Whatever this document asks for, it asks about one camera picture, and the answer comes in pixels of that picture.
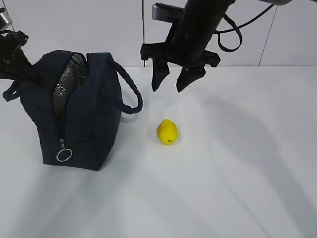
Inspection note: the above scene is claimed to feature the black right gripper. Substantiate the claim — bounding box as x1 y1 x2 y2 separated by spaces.
140 0 234 92

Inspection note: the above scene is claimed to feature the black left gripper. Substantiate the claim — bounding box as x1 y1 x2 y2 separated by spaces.
0 31 43 83

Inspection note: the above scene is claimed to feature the yellow lemon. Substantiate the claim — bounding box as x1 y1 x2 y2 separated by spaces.
157 119 178 145

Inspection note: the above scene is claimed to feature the dark navy lunch bag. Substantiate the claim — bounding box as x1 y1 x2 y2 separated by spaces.
2 50 143 171

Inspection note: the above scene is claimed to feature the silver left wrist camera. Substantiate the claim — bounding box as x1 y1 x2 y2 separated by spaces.
0 7 12 31

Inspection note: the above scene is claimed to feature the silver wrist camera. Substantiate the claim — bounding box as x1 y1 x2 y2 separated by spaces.
0 7 12 31
152 2 184 23

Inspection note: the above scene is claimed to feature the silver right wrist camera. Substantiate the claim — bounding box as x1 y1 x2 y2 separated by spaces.
152 2 184 23

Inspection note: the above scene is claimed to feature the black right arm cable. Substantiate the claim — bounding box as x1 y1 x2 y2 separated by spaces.
215 3 277 53

